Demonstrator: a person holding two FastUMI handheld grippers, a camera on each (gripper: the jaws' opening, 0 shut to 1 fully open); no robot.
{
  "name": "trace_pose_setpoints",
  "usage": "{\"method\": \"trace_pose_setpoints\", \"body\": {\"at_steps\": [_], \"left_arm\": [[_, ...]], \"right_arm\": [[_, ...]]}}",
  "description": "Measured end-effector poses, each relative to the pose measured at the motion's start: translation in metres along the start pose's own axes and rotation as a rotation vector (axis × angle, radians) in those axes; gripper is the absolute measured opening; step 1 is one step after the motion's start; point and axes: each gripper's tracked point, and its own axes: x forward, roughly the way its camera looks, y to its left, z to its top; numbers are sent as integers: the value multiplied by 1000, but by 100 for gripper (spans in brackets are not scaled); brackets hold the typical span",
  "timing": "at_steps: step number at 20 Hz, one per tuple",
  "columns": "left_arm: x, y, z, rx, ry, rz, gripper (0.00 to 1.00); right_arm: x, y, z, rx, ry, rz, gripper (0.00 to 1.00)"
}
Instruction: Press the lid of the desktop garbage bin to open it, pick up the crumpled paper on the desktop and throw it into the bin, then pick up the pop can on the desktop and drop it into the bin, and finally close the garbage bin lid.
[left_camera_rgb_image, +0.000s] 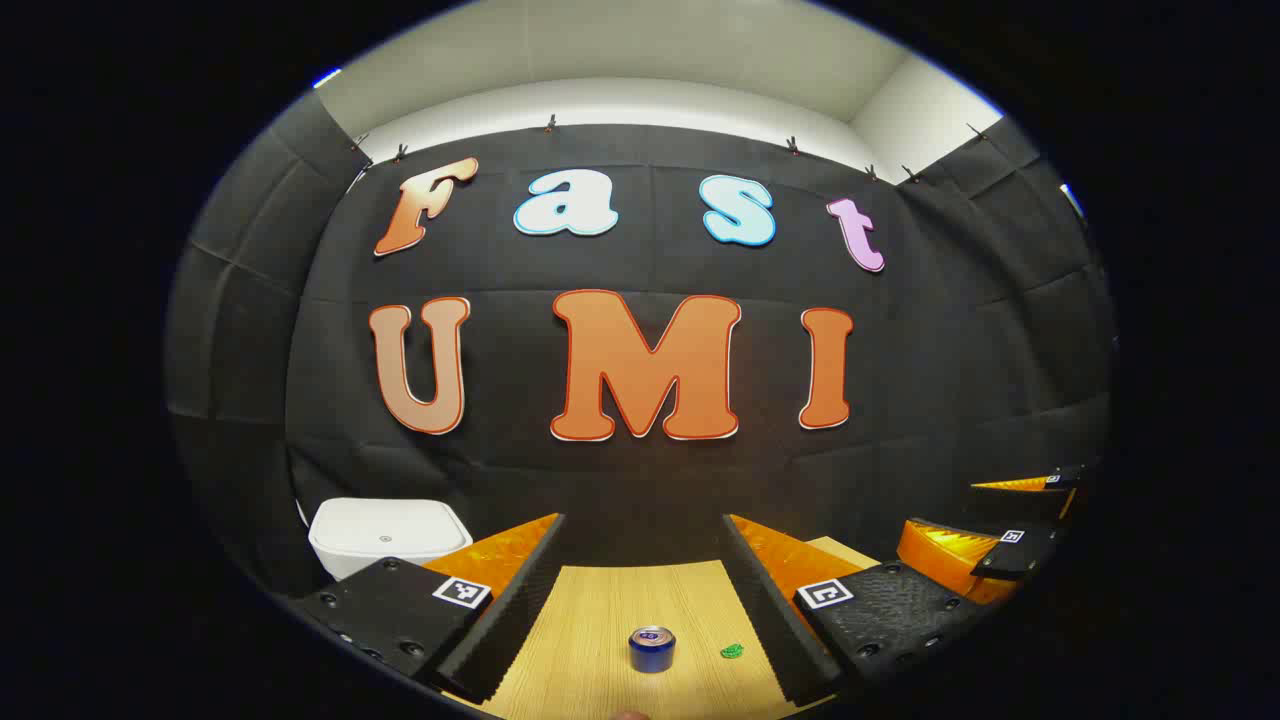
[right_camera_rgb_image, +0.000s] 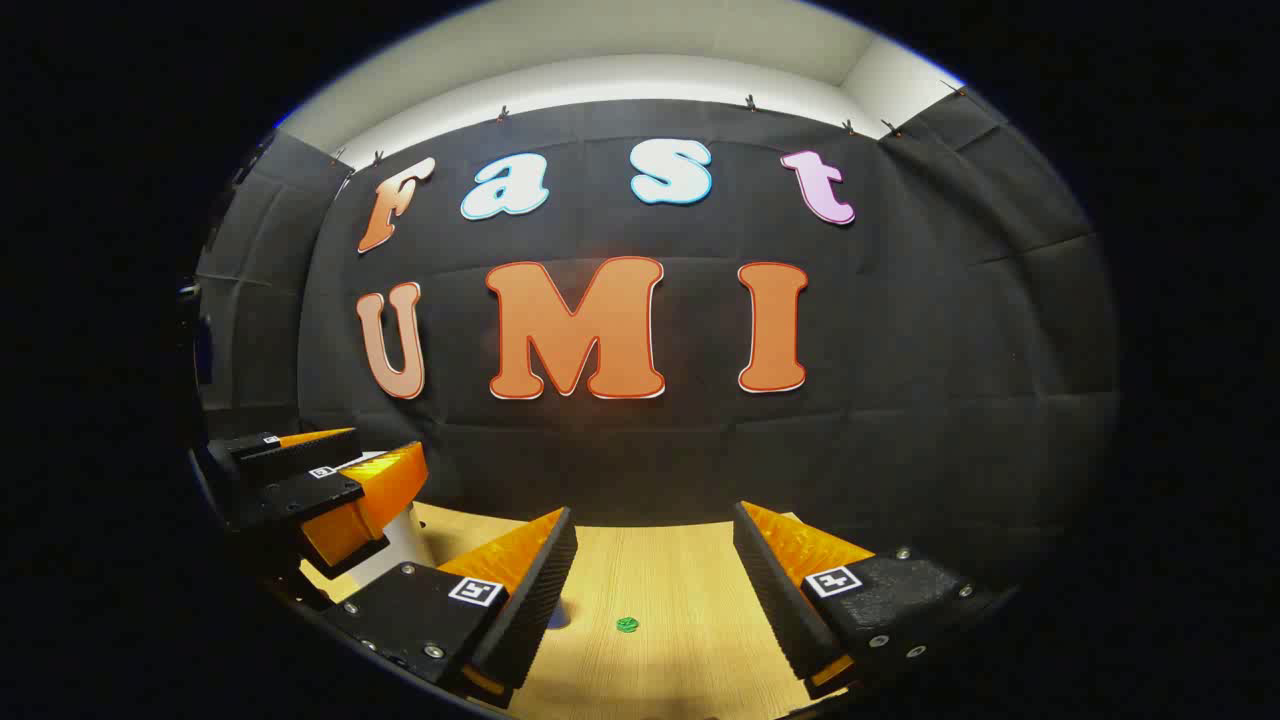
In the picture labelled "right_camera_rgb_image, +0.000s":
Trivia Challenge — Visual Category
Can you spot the row of black cloth clips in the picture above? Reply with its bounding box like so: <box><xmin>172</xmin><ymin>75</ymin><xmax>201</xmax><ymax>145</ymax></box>
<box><xmin>330</xmin><ymin>82</ymin><xmax>966</xmax><ymax>166</ymax></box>

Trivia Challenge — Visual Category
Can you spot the white desktop garbage bin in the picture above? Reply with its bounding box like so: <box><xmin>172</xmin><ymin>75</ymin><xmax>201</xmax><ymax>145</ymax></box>
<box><xmin>330</xmin><ymin>450</ymin><xmax>443</xmax><ymax>593</ymax></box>

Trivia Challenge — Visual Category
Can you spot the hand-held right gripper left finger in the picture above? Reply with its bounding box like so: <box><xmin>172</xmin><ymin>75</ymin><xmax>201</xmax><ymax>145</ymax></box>
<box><xmin>322</xmin><ymin>506</ymin><xmax>579</xmax><ymax>711</ymax></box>

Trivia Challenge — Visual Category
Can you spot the black backdrop cloth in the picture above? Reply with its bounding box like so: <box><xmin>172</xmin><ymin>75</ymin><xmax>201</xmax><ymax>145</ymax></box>
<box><xmin>195</xmin><ymin>98</ymin><xmax>1119</xmax><ymax>581</ymax></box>

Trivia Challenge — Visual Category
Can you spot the wooden desktop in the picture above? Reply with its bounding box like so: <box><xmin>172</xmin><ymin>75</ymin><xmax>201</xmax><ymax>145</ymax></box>
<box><xmin>300</xmin><ymin>500</ymin><xmax>861</xmax><ymax>720</ymax></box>

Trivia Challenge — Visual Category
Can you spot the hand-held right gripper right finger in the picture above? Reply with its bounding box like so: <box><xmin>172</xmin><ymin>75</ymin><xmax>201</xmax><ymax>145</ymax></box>
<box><xmin>733</xmin><ymin>500</ymin><xmax>1001</xmax><ymax>701</ymax></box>

